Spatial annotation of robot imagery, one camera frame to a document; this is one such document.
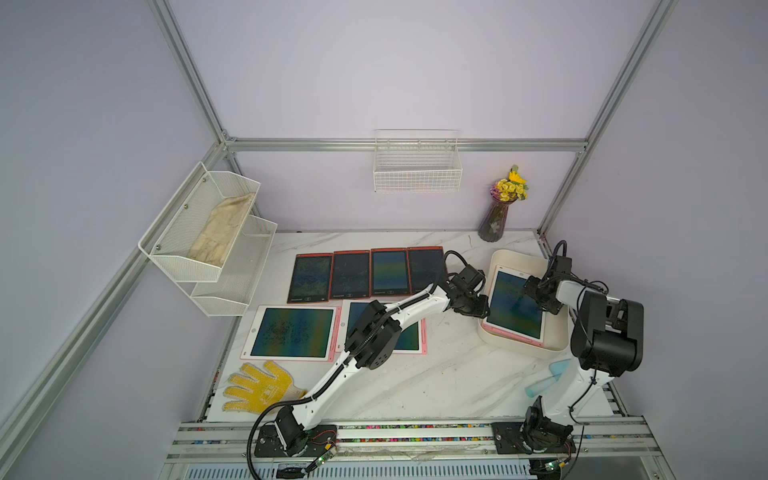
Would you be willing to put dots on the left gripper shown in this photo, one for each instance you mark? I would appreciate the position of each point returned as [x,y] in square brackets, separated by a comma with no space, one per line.
[480,309]

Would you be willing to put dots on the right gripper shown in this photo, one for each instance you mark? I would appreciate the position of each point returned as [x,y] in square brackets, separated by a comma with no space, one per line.
[532,284]

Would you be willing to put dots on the red writing tablet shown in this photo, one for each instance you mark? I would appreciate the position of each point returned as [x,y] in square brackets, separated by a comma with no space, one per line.
[350,277]
[311,278]
[389,270]
[426,266]

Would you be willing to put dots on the pink writing tablet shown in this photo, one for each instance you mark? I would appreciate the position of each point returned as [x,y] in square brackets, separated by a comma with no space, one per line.
[513,314]
[411,341]
[292,333]

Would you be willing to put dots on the yellow knit glove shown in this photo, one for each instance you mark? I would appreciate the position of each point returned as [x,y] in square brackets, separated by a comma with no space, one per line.
[252,389]

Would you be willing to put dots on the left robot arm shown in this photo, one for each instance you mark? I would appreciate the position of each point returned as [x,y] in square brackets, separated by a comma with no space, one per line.
[370,345]

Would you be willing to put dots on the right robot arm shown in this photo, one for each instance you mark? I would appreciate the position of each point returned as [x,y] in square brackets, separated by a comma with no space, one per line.
[606,341]

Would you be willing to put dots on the dark glass vase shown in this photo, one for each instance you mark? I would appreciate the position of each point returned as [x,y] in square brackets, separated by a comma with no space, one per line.
[493,225]

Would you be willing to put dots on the yellow flower bouquet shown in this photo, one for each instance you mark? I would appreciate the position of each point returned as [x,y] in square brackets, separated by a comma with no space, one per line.
[513,187]

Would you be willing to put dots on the light blue plastic scoop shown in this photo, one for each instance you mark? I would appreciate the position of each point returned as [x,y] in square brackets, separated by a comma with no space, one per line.
[556,370]

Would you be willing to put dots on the beige cloth in shelf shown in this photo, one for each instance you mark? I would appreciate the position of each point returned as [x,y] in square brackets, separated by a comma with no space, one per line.
[214,243]

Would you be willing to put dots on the white wire wall basket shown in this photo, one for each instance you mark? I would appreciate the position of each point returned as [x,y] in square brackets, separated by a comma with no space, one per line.
[416,161]

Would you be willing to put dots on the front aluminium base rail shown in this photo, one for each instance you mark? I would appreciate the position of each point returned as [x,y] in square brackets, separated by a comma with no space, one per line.
[601,448]

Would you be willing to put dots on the white mesh wall shelf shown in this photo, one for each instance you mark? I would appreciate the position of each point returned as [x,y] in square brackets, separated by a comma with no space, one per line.
[217,291]

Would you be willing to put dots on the aluminium frame rails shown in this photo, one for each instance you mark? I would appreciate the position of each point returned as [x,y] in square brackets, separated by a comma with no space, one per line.
[36,405]

